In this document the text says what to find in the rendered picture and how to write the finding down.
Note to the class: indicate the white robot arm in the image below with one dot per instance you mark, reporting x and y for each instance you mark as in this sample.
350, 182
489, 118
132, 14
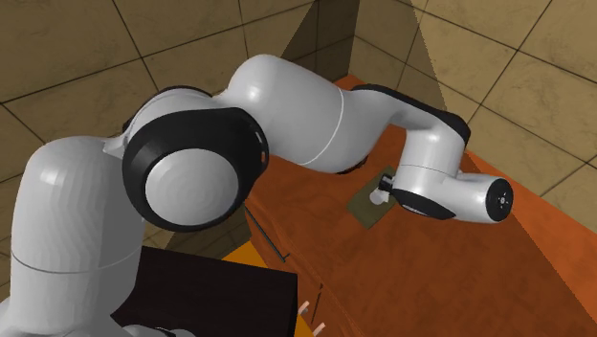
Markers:
289, 121

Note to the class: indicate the olive green flat square pad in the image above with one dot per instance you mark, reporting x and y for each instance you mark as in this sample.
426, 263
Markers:
364, 212

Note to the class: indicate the dark robot stand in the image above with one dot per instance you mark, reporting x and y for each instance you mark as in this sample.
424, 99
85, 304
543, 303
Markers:
210, 294

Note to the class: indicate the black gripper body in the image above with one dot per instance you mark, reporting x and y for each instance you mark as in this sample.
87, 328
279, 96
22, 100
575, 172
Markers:
386, 183

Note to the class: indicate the orange-brown wooden chest of drawers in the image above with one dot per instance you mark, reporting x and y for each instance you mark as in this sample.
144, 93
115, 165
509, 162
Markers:
420, 280

